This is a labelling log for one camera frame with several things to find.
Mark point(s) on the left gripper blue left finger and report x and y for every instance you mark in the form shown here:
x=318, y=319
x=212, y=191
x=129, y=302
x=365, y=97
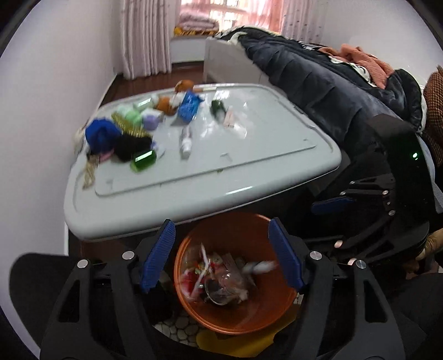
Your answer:
x=97, y=313

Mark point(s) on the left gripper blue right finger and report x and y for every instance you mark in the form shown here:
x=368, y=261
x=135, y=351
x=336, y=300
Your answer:
x=311, y=274

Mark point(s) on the red white plush ornament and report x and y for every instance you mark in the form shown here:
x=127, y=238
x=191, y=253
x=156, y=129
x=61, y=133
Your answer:
x=196, y=275

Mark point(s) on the green rectangular sharpener box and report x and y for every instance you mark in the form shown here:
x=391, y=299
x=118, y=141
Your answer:
x=143, y=161

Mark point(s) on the black sock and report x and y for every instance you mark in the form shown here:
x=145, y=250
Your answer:
x=127, y=147

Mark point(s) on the blue knit cloth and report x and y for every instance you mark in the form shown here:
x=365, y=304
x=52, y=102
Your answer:
x=101, y=135

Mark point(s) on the white ointment tube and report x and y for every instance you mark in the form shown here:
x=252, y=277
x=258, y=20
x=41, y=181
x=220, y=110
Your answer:
x=186, y=142

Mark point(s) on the yellow plastic hair comb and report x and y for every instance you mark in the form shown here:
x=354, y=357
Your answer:
x=128, y=127

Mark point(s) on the green cap lotion bottle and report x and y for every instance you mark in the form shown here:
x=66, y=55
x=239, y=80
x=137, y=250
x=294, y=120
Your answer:
x=130, y=114

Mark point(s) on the pink cosmetic tube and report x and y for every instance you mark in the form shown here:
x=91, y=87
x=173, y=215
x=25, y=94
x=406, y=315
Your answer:
x=229, y=119

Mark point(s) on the pale green small bottle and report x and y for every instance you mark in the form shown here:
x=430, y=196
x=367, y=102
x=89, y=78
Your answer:
x=150, y=102

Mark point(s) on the dark green spray bottle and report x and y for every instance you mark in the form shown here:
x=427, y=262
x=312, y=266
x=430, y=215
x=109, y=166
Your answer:
x=217, y=109

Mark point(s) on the blue tissue packet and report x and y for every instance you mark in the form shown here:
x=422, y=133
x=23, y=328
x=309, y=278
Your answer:
x=189, y=106

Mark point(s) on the clear plastic cup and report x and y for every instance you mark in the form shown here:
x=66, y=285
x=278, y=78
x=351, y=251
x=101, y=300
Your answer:
x=229, y=288

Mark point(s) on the orange trash bin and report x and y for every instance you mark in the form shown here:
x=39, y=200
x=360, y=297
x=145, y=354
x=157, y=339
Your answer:
x=241, y=240

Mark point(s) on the person's right hand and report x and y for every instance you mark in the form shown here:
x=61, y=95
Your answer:
x=434, y=243

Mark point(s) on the pink fluffy garment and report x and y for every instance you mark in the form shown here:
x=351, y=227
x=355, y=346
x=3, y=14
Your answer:
x=372, y=69

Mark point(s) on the purple cube charger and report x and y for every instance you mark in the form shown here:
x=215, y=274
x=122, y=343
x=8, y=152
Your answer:
x=151, y=122

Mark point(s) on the orange plush animal toy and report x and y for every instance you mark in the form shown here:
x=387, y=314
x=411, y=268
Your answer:
x=168, y=105

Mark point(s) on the pink patterned curtain right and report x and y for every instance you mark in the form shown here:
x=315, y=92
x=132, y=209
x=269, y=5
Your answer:
x=304, y=19

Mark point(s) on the pink patterned curtain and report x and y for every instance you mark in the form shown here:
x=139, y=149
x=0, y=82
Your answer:
x=304, y=19
x=146, y=30

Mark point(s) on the brown plush head pen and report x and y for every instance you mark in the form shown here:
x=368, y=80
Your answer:
x=188, y=85

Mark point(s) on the pink patterned curtain left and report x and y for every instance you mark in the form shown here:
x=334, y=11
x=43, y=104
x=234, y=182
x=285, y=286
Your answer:
x=146, y=30

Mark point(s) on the folded pink quilt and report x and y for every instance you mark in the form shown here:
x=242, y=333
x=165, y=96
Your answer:
x=191, y=21

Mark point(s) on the white bed frame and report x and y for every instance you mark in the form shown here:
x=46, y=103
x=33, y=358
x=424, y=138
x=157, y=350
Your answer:
x=228, y=63

